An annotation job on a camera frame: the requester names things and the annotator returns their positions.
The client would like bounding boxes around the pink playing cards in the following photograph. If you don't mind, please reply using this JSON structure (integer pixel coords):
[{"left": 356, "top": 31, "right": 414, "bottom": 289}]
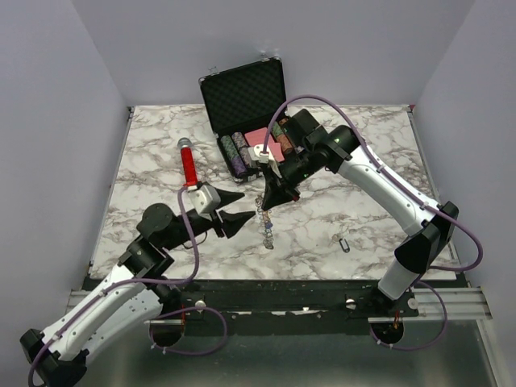
[{"left": 244, "top": 127, "right": 285, "bottom": 162}]

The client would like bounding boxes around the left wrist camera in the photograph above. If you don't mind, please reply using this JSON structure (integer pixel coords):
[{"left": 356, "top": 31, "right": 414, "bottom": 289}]
[{"left": 186, "top": 182, "right": 221, "bottom": 219}]

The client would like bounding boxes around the key with black tag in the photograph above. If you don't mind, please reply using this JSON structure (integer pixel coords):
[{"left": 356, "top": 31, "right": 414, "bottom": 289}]
[{"left": 331, "top": 233, "right": 351, "bottom": 253}]

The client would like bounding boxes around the black poker chip case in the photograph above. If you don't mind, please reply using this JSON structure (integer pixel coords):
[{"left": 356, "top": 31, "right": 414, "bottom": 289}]
[{"left": 199, "top": 57, "right": 286, "bottom": 184}]

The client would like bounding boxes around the metal disc with keyrings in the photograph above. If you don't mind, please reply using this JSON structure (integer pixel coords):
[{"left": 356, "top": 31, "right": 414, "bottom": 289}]
[{"left": 255, "top": 194, "right": 274, "bottom": 250}]

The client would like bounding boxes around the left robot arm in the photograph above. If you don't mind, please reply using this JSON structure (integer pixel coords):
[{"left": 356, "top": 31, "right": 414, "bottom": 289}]
[{"left": 19, "top": 182, "right": 254, "bottom": 386}]

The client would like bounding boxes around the red microphone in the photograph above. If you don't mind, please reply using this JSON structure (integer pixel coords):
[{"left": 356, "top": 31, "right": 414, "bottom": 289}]
[{"left": 177, "top": 137, "right": 198, "bottom": 187}]

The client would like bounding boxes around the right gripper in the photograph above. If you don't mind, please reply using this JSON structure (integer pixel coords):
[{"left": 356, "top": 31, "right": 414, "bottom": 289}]
[{"left": 260, "top": 147, "right": 318, "bottom": 211}]

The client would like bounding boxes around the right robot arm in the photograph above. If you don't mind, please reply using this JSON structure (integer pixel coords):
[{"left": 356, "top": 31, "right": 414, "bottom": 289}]
[{"left": 262, "top": 109, "right": 459, "bottom": 316}]

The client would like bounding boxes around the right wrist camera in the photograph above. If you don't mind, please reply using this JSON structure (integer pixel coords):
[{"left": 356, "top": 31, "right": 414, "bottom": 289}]
[{"left": 248, "top": 144, "right": 281, "bottom": 177}]

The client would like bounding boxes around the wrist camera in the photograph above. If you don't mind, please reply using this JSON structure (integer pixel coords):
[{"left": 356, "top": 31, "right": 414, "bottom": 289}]
[
  {"left": 248, "top": 144, "right": 281, "bottom": 177},
  {"left": 186, "top": 182, "right": 221, "bottom": 219}
]

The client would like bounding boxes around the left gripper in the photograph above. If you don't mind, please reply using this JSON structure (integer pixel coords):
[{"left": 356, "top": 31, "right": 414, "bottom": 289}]
[{"left": 164, "top": 187, "right": 256, "bottom": 252}]

